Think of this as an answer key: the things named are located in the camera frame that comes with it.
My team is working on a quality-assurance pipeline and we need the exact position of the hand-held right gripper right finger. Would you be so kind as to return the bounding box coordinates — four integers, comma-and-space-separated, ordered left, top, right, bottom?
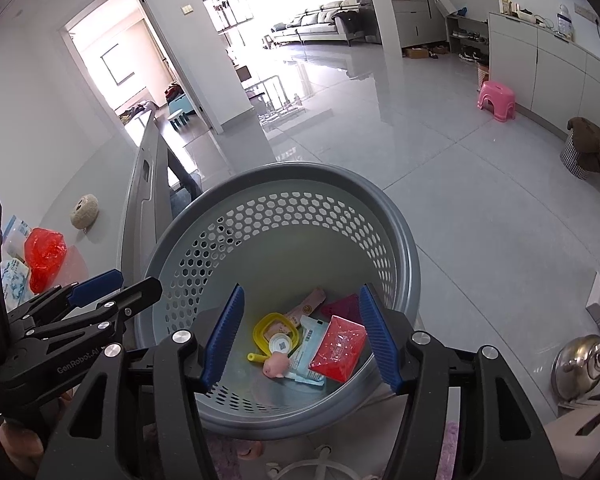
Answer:
358, 284, 563, 480

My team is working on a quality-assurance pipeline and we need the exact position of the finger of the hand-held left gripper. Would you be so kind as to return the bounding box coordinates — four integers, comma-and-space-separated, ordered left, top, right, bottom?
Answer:
6, 268, 125, 331
24, 276, 163, 342

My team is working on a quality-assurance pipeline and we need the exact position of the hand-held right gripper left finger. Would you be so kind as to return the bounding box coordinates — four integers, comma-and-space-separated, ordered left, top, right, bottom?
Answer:
35, 284, 246, 480

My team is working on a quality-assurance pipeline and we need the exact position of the red plastic packet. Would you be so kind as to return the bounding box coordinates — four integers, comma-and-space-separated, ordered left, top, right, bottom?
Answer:
308, 315, 368, 380

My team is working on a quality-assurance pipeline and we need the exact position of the yellow plastic ring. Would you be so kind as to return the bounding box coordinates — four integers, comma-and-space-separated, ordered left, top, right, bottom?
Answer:
253, 312, 302, 356

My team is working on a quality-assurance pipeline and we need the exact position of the pink toy pig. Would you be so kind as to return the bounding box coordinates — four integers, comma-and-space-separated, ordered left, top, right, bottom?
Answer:
262, 351, 291, 378

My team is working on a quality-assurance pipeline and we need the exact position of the light blue pouch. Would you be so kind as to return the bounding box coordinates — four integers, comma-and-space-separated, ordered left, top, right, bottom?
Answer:
285, 316, 331, 386

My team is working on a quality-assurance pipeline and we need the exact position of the grey perforated plastic basket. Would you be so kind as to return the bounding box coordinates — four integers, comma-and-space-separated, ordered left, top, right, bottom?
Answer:
132, 161, 421, 442

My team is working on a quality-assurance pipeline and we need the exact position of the person's left hand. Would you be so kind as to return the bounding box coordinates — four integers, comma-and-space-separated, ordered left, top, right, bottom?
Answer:
0, 420, 46, 480

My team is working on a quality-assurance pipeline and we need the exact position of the blue white tissue packet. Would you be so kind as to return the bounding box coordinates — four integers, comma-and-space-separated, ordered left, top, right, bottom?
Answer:
1, 257, 31, 311

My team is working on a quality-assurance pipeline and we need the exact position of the red plastic bag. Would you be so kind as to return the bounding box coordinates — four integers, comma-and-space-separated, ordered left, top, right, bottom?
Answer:
24, 228, 67, 294

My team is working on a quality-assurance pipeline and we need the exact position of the twine ball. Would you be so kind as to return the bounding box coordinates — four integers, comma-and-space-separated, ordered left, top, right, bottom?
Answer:
70, 194, 100, 231

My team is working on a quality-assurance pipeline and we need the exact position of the pink wrapper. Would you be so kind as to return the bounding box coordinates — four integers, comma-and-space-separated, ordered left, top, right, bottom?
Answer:
285, 287, 327, 322

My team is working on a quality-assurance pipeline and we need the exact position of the grey bed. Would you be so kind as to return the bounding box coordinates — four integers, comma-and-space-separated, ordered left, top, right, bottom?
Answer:
120, 101, 158, 123

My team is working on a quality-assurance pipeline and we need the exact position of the small blue table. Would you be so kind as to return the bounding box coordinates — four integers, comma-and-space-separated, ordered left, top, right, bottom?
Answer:
167, 109, 193, 133

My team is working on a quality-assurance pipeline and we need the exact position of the steel kettle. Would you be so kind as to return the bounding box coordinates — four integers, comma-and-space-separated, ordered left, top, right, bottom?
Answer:
551, 334, 600, 402

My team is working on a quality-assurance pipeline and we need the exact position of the white box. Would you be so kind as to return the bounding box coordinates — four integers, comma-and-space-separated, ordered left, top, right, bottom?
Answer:
585, 271, 600, 323

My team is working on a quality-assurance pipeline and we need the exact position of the beige appliance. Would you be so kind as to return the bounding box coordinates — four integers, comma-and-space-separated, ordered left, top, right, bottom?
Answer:
542, 390, 600, 480

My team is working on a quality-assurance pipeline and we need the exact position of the checkered basket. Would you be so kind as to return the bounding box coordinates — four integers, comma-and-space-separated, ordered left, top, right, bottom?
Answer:
560, 130, 593, 181

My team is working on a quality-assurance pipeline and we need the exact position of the pink plastic stool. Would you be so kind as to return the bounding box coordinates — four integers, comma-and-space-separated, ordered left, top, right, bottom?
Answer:
477, 80, 516, 123

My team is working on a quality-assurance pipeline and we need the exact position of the brown cloth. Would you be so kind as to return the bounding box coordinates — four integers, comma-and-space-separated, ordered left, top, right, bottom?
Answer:
567, 116, 600, 173

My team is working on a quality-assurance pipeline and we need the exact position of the clothes drying rack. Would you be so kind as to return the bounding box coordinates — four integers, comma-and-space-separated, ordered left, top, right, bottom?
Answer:
200, 0, 256, 36

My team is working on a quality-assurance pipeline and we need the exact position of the shoe rack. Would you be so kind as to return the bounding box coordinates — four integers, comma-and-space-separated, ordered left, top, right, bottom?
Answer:
446, 14, 491, 63

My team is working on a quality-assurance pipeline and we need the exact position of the white sideboard cabinet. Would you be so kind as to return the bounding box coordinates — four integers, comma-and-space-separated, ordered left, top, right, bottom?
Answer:
487, 10, 600, 183

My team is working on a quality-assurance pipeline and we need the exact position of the tall white cabinet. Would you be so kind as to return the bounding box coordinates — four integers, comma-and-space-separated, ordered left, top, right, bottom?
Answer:
380, 0, 443, 51

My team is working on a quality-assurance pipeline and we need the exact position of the light grey sofa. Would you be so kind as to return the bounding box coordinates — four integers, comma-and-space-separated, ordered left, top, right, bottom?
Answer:
270, 0, 376, 47

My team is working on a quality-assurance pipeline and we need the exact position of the clear water bottle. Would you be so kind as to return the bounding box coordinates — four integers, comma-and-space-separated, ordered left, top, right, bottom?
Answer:
555, 4, 576, 42

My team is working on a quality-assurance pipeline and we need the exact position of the white plastic frame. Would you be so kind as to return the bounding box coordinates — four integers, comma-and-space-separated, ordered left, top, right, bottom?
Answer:
267, 442, 376, 480

